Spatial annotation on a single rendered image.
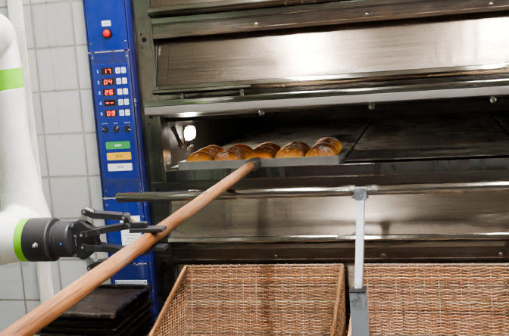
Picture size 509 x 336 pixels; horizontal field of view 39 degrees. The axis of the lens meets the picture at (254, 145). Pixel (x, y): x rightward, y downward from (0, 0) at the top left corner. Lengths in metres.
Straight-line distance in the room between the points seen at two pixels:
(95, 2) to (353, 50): 0.88
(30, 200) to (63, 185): 0.99
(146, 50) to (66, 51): 0.30
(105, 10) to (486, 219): 1.42
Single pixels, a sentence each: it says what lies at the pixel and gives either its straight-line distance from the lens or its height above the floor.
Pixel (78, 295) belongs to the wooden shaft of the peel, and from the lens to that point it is 1.18.
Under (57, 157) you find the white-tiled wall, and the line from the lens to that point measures 2.68.
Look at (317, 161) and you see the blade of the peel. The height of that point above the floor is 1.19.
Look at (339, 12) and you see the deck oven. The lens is 2.36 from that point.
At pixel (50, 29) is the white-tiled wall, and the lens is 2.66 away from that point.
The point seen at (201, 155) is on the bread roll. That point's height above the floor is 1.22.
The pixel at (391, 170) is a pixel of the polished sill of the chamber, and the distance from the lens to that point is 2.37.
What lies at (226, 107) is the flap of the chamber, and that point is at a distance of 2.28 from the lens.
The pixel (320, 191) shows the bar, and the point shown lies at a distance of 2.02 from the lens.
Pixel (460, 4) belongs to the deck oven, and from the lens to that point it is 2.35.
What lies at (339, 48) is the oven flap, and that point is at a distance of 2.36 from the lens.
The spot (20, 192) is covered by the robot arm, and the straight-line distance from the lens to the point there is 1.71.
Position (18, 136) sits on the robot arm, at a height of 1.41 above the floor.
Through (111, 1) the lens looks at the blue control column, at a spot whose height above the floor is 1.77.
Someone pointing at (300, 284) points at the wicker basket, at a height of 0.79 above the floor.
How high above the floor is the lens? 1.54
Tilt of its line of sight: 7 degrees down
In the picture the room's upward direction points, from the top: 4 degrees counter-clockwise
